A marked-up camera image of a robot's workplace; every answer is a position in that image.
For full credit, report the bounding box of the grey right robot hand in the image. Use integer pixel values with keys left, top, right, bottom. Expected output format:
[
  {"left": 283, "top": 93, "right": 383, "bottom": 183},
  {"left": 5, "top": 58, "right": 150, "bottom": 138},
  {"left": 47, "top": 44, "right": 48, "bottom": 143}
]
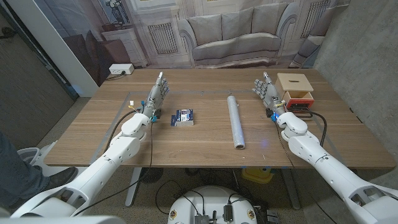
[{"left": 252, "top": 71, "right": 287, "bottom": 117}]

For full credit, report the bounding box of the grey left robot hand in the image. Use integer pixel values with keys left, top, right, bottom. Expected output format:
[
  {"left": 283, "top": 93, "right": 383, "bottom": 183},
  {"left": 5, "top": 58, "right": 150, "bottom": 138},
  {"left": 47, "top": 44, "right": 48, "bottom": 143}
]
[{"left": 142, "top": 72, "right": 170, "bottom": 118}]

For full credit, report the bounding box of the light wooden drawer housing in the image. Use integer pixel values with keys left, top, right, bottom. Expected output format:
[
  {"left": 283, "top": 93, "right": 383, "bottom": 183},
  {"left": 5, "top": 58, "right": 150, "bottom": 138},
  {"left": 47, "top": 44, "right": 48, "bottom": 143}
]
[{"left": 275, "top": 73, "right": 314, "bottom": 104}]

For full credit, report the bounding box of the red drawer with black handle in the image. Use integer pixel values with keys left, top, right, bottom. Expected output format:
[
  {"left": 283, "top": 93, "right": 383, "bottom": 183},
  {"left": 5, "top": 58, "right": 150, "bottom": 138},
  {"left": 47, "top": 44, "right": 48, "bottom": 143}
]
[{"left": 281, "top": 91, "right": 315, "bottom": 113}]

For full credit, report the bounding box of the clear plastic wrap roll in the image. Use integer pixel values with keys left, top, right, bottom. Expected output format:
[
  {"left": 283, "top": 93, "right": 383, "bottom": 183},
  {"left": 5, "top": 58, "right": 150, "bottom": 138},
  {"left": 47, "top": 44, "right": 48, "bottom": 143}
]
[{"left": 226, "top": 95, "right": 246, "bottom": 151}]

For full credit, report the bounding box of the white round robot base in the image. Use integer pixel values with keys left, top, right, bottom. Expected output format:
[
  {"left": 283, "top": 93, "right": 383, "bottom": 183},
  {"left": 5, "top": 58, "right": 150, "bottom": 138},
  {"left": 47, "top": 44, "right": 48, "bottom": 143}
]
[{"left": 167, "top": 185, "right": 258, "bottom": 224}]

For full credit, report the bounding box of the blue white package box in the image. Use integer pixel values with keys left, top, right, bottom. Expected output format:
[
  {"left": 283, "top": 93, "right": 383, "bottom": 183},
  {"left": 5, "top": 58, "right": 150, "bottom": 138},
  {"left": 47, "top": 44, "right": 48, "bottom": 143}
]
[{"left": 170, "top": 108, "right": 195, "bottom": 127}]

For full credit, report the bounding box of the white power strip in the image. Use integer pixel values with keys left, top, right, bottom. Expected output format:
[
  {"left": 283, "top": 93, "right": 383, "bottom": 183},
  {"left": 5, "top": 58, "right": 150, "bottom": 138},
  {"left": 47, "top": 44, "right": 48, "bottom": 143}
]
[{"left": 108, "top": 63, "right": 135, "bottom": 75}]

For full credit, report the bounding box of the printed living room backdrop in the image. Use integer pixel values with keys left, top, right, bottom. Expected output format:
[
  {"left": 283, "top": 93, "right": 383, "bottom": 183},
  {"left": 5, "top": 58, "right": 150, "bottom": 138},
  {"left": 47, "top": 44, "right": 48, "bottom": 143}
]
[{"left": 32, "top": 0, "right": 351, "bottom": 88}]

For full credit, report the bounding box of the black round fan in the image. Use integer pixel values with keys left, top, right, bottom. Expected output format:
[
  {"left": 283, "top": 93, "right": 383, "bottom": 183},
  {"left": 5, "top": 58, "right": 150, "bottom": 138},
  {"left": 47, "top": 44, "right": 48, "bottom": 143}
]
[{"left": 139, "top": 167, "right": 164, "bottom": 184}]

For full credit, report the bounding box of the yellow plastic object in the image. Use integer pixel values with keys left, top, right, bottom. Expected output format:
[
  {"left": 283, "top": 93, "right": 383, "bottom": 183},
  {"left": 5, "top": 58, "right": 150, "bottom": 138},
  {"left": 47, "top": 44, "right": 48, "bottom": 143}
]
[{"left": 241, "top": 167, "right": 274, "bottom": 184}]

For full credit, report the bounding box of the white table leg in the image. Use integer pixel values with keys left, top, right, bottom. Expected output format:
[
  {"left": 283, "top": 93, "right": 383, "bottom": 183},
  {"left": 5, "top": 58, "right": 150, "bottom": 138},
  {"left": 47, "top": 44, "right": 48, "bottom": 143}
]
[
  {"left": 281, "top": 169, "right": 302, "bottom": 211},
  {"left": 124, "top": 167, "right": 143, "bottom": 208}
]

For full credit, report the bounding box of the dark leather shoe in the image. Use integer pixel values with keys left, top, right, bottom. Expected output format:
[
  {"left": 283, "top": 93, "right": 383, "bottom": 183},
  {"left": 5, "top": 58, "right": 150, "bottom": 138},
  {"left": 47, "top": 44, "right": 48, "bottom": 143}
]
[{"left": 39, "top": 167, "right": 78, "bottom": 193}]

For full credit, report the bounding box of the black power adapter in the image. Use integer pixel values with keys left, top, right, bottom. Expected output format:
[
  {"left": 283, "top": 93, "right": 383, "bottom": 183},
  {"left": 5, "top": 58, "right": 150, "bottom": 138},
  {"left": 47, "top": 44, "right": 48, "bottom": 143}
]
[{"left": 223, "top": 203, "right": 234, "bottom": 223}]

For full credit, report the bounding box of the white robot torso edge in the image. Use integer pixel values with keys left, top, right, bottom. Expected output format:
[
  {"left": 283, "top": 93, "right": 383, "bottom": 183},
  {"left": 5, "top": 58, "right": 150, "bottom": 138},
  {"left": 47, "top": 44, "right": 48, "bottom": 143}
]
[{"left": 0, "top": 214, "right": 125, "bottom": 224}]

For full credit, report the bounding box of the person leg in jeans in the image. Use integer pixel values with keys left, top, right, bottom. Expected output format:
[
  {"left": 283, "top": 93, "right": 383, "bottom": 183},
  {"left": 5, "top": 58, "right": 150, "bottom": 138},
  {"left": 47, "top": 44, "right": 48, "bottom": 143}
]
[{"left": 0, "top": 132, "right": 50, "bottom": 209}]

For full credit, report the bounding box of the black power strip cord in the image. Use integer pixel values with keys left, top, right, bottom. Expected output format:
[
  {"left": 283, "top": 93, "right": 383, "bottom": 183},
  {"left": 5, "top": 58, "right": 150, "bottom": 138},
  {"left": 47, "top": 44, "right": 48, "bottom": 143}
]
[{"left": 105, "top": 70, "right": 127, "bottom": 81}]

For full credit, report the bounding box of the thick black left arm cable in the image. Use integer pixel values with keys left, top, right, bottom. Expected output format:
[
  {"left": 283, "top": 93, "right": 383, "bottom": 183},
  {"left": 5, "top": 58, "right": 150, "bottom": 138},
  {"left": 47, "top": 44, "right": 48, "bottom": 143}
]
[{"left": 104, "top": 109, "right": 139, "bottom": 153}]

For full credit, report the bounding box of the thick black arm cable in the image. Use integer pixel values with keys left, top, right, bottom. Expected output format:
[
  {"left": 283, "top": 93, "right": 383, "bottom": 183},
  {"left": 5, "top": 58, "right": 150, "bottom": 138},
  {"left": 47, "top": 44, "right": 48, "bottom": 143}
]
[
  {"left": 287, "top": 107, "right": 328, "bottom": 147},
  {"left": 104, "top": 109, "right": 139, "bottom": 153}
]

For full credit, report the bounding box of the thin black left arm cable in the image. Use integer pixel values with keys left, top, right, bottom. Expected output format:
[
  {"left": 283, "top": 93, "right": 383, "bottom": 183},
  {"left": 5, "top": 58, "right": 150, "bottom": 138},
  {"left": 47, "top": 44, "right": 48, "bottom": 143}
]
[{"left": 73, "top": 121, "right": 154, "bottom": 217}]

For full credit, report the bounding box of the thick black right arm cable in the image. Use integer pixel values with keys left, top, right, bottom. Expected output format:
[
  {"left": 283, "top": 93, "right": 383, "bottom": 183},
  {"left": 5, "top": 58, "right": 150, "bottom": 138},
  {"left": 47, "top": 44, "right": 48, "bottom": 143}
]
[{"left": 287, "top": 107, "right": 328, "bottom": 147}]

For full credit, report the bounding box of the black floor cable loop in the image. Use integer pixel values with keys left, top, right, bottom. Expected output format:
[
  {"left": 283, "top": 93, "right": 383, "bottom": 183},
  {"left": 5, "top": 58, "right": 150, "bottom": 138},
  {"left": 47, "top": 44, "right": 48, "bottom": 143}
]
[{"left": 154, "top": 179, "right": 206, "bottom": 216}]

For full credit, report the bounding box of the black door handle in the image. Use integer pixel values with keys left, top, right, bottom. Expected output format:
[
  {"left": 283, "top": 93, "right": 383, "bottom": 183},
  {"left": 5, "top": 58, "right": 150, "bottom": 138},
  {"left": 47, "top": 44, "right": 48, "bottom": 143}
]
[{"left": 0, "top": 27, "right": 17, "bottom": 40}]

